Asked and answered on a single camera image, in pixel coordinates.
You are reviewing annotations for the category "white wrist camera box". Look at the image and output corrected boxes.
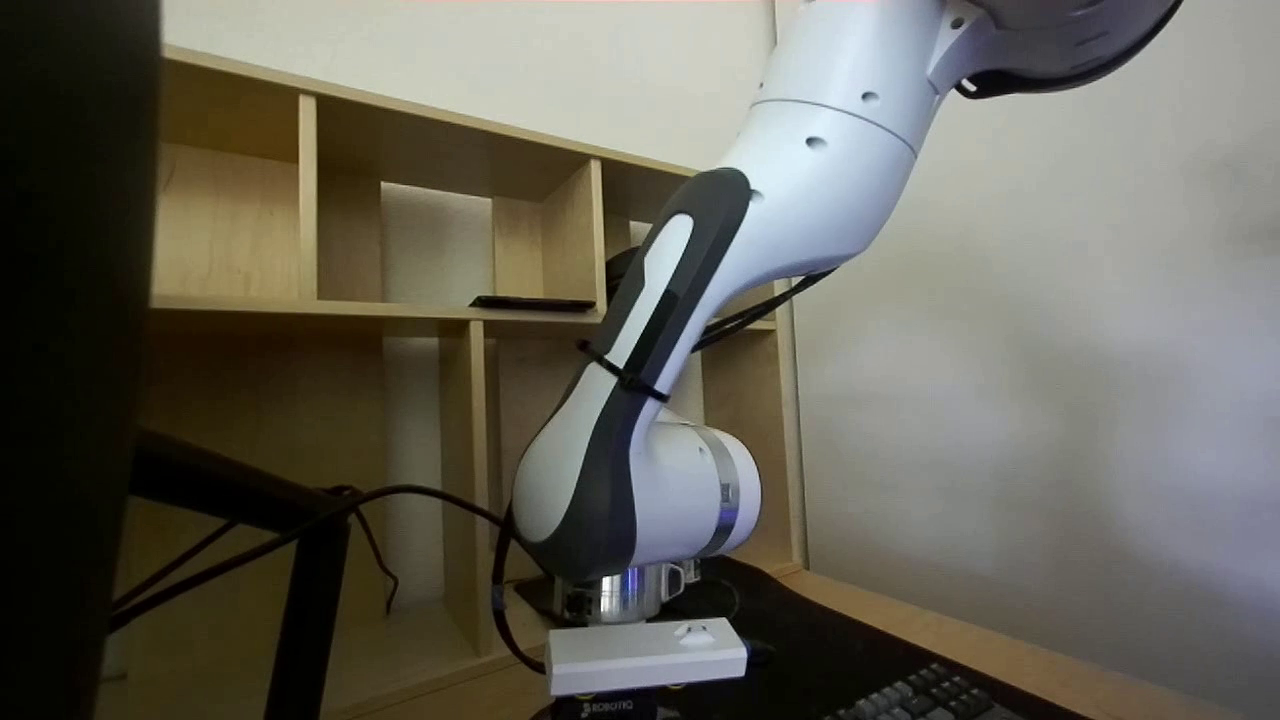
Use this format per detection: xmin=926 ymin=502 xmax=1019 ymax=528
xmin=544 ymin=612 xmax=750 ymax=699

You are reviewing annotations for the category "wooden shelf hutch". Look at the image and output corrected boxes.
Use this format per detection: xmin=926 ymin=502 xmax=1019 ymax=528
xmin=94 ymin=45 xmax=810 ymax=720

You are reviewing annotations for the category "black computer monitor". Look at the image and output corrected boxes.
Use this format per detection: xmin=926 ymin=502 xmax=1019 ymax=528
xmin=0 ymin=0 xmax=169 ymax=720

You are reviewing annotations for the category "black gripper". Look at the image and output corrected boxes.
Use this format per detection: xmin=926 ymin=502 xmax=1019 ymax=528
xmin=532 ymin=685 xmax=750 ymax=720

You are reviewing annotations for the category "black desk mat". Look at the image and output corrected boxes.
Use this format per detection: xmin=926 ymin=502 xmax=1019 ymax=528
xmin=684 ymin=554 xmax=1091 ymax=720

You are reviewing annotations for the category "grey mechanical keyboard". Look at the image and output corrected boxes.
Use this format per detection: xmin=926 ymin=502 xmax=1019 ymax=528
xmin=820 ymin=657 xmax=1030 ymax=720

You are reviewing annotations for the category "black monitor stand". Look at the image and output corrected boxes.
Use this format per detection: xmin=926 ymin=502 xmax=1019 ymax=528
xmin=106 ymin=425 xmax=358 ymax=720

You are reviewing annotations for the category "black flat tablet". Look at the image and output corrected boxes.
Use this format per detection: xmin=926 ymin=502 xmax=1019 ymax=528
xmin=462 ymin=287 xmax=609 ymax=322

